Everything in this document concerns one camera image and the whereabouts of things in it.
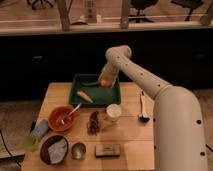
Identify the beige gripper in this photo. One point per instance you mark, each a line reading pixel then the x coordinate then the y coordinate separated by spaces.
pixel 109 73

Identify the red yellow apple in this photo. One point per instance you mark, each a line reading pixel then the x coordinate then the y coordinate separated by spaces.
pixel 106 84

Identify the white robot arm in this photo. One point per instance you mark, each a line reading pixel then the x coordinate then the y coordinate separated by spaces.
pixel 178 131

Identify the green plastic tray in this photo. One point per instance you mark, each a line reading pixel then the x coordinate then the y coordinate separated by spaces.
pixel 102 97

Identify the green cucumber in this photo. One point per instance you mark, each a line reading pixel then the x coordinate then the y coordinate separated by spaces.
pixel 90 84

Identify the white lidded cup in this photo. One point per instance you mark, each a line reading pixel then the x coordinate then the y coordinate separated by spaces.
pixel 113 112

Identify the brown dried food pile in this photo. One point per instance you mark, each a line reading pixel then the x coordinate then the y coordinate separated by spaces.
pixel 93 126

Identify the silver spoon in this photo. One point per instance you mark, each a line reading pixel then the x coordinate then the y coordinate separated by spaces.
pixel 69 114

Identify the wooden table leg middle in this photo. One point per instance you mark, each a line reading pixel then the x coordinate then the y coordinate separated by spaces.
pixel 125 8

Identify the wooden table leg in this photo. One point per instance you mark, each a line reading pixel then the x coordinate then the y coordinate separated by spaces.
pixel 64 15
pixel 125 8

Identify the orange bowl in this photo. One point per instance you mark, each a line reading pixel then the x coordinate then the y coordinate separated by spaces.
pixel 57 114

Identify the black office chair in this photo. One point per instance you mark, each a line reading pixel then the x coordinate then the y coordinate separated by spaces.
pixel 141 5

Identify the brown rectangular block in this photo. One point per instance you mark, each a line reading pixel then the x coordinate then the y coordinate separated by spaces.
pixel 107 150

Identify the wooden table leg left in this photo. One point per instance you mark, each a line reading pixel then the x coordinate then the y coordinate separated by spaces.
pixel 64 15

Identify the small metal cup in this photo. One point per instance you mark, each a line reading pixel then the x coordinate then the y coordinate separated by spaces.
pixel 78 151

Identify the dark brown bowl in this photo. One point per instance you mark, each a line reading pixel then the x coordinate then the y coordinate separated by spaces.
pixel 44 155

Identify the grey crumpled cloth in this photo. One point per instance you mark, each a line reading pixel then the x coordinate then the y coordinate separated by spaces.
pixel 57 151

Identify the green plastic cup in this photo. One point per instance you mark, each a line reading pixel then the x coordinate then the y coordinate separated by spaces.
pixel 29 143

